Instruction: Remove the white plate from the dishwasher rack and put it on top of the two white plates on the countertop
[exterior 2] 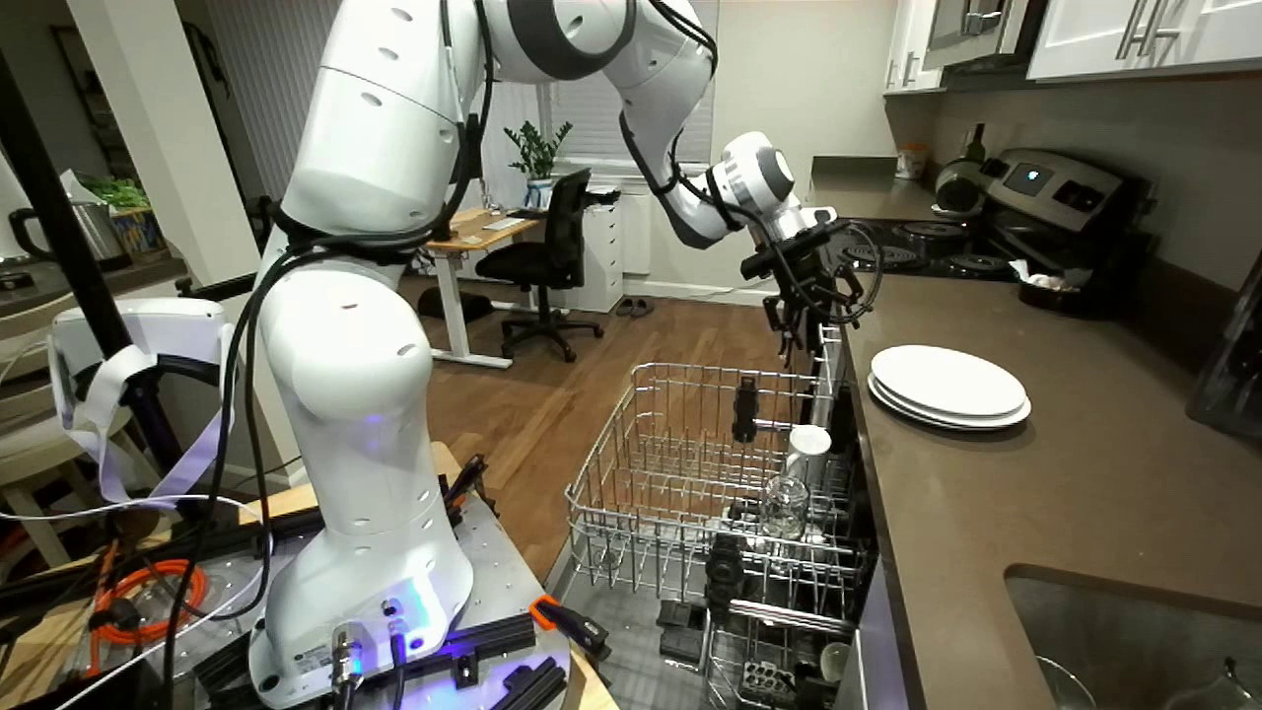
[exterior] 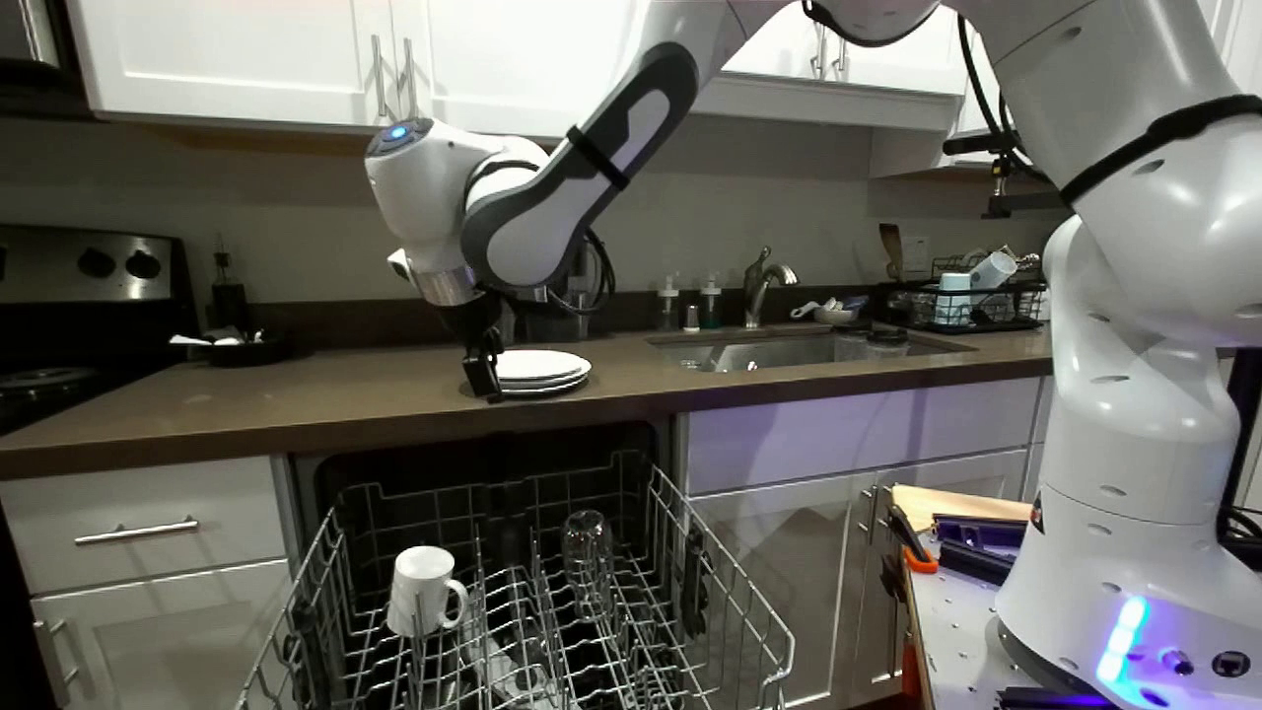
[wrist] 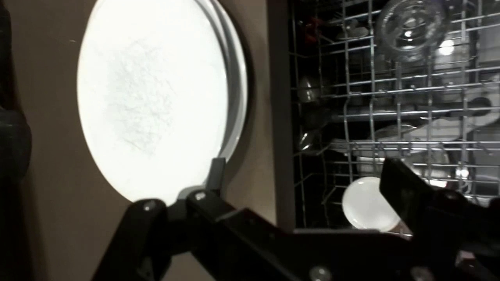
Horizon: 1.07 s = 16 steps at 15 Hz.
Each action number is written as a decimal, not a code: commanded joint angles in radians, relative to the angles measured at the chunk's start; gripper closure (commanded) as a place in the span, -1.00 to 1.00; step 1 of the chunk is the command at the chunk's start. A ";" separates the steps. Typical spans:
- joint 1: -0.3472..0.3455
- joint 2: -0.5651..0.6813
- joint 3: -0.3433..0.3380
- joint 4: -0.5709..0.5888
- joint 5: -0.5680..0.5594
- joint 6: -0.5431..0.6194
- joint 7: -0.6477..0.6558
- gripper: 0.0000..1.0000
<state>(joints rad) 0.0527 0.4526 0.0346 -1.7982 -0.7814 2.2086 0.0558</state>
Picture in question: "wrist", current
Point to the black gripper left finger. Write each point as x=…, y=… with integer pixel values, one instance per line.
x=208, y=239

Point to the white round plate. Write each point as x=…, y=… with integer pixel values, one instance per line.
x=150, y=99
x=244, y=88
x=235, y=88

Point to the white ceramic mug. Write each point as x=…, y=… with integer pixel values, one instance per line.
x=364, y=205

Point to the stainless dishwasher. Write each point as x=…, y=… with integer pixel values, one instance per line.
x=280, y=103

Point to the clear drinking glass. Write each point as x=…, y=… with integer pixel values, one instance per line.
x=411, y=25

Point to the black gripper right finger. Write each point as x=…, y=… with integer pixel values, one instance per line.
x=453, y=234

